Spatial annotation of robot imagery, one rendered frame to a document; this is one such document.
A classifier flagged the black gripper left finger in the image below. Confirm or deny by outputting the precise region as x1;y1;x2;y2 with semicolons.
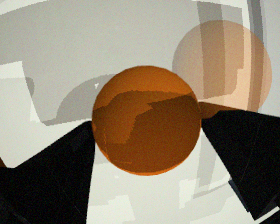
0;120;96;224

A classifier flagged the low clear corner wall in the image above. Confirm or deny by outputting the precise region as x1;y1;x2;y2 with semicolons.
246;0;280;116

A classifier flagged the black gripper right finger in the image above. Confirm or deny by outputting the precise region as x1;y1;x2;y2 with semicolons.
201;109;280;221

